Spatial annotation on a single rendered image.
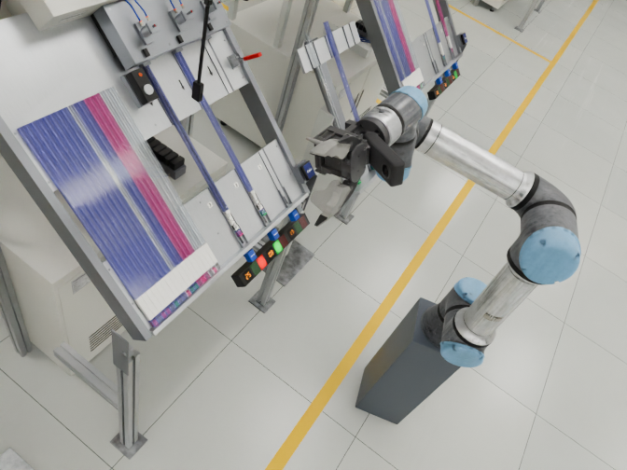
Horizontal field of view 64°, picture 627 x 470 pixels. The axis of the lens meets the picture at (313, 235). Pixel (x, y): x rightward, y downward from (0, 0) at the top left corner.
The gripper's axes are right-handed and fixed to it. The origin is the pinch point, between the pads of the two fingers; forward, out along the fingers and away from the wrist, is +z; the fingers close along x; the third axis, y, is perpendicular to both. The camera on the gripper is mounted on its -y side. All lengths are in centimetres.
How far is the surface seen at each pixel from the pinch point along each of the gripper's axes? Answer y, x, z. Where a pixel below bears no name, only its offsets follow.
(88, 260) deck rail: 46, -24, 22
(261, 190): 46, -39, -31
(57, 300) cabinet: 71, -50, 26
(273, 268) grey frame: 58, -90, -42
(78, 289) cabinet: 71, -52, 19
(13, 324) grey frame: 99, -73, 34
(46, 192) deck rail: 53, -9, 21
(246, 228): 42, -43, -19
